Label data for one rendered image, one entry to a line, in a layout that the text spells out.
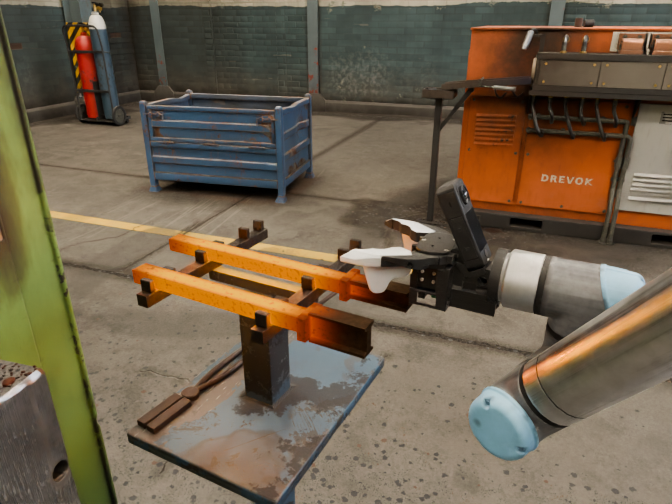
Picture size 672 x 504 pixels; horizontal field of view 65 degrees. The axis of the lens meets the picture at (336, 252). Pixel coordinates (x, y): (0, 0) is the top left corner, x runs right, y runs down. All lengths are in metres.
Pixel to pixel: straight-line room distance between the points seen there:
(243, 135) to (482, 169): 1.76
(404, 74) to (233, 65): 2.75
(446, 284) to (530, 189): 3.03
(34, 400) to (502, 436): 0.54
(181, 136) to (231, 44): 4.69
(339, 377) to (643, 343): 0.65
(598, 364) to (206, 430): 0.64
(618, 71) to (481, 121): 0.81
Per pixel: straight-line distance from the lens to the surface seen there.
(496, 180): 3.70
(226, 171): 4.25
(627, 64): 3.45
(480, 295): 0.70
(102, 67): 7.74
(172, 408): 0.99
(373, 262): 0.67
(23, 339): 1.00
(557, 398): 0.57
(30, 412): 0.74
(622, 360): 0.52
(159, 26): 9.60
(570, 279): 0.66
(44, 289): 1.02
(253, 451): 0.90
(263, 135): 4.05
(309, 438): 0.91
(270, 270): 0.85
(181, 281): 0.81
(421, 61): 7.79
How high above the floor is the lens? 1.30
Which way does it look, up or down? 24 degrees down
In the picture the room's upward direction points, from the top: straight up
